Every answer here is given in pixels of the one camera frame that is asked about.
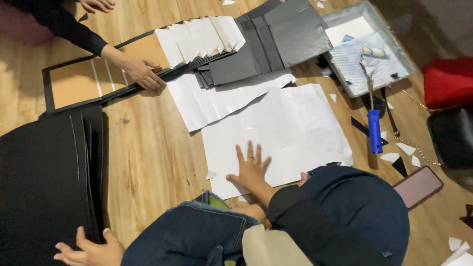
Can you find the metal paint tray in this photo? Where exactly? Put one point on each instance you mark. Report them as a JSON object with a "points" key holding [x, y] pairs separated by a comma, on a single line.
{"points": [[395, 40]]}

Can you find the crumpled white tray liner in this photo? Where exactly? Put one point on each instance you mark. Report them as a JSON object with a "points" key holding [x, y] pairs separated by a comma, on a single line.
{"points": [[351, 70]]}

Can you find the beige garment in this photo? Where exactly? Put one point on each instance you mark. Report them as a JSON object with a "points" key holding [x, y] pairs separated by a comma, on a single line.
{"points": [[269, 247]]}

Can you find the black paper strip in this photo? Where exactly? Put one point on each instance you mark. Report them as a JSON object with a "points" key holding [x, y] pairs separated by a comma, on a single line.
{"points": [[358, 125]]}

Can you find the black bag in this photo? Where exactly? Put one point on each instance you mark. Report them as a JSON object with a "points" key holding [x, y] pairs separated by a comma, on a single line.
{"points": [[452, 136]]}

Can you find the pile of white paper offcuts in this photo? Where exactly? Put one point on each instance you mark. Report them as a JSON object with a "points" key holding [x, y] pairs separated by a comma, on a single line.
{"points": [[458, 255]]}

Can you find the person's right hand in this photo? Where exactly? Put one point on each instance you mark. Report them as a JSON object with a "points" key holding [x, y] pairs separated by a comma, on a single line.
{"points": [[253, 175]]}

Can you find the large white paper sheet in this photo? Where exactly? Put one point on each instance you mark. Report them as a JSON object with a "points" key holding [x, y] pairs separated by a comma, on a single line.
{"points": [[295, 129]]}

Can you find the creased white paper sheet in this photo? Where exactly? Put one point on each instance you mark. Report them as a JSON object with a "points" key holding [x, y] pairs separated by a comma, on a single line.
{"points": [[207, 99]]}

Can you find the maroon cloth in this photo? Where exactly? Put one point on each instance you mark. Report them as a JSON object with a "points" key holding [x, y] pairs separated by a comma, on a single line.
{"points": [[18, 26]]}

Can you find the row of white backed sheets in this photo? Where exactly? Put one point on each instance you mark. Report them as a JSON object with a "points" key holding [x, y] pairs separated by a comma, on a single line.
{"points": [[199, 37]]}

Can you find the stack of dark grey sheets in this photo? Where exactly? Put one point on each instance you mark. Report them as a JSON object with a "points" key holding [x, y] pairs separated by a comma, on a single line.
{"points": [[295, 33]]}

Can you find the small white paper sheet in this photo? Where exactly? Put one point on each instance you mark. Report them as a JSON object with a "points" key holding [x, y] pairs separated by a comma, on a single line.
{"points": [[349, 31]]}

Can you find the white paper scrap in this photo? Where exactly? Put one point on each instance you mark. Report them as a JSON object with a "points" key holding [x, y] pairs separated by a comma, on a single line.
{"points": [[210, 175], [405, 148], [416, 161], [390, 157]]}

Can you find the phone in brown case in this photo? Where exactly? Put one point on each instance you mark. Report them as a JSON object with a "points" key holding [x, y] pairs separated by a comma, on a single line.
{"points": [[417, 186]]}

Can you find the person's left hand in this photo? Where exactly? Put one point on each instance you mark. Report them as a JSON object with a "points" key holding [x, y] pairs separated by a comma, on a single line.
{"points": [[99, 255]]}

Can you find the red bag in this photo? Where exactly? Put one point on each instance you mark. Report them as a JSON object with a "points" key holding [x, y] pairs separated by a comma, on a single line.
{"points": [[449, 83]]}

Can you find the stack of black cardboard sheets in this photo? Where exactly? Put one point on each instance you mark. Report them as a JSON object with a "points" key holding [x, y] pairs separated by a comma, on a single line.
{"points": [[37, 184]]}

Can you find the black framed brown cardboard board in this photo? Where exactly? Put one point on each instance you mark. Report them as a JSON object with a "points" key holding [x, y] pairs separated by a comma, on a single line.
{"points": [[74, 85]]}

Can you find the person's left leg in jeans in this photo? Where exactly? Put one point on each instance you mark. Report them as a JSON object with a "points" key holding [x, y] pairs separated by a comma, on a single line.
{"points": [[184, 240]]}

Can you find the black triangular paper scrap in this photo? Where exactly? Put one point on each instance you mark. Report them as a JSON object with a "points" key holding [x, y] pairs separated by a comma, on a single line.
{"points": [[400, 166]]}

